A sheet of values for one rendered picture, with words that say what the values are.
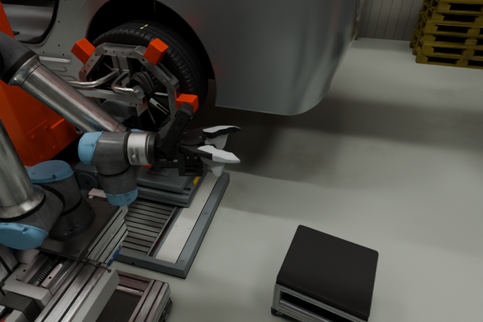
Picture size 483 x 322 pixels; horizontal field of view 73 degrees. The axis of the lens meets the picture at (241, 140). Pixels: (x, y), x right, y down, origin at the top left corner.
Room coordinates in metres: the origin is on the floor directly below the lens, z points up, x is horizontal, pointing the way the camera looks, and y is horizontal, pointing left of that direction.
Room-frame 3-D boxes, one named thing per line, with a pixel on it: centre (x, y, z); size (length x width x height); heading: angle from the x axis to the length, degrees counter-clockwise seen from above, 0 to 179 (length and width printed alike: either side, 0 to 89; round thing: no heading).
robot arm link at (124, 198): (0.61, 0.30, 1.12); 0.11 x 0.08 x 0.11; 179
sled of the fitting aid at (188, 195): (1.72, 0.53, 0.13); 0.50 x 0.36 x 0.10; 75
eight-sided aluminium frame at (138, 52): (1.55, 0.58, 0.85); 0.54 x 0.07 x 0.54; 75
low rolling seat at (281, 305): (0.90, -0.40, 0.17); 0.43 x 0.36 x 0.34; 65
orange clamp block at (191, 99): (1.47, 0.28, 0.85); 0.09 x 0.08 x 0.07; 75
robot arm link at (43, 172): (0.72, 0.56, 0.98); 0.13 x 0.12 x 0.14; 179
